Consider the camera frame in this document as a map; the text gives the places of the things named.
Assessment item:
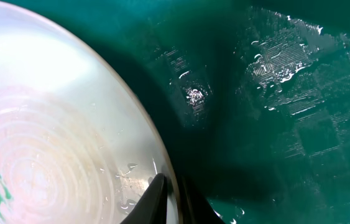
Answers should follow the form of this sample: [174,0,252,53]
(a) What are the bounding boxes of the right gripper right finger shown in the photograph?
[178,177,224,224]

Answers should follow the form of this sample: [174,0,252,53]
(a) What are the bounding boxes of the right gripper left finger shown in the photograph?
[121,173,168,224]

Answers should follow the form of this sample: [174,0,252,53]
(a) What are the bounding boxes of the light blue plate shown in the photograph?
[0,1,182,223]

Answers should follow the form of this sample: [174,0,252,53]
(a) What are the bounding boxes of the teal plastic serving tray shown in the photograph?
[16,0,350,223]

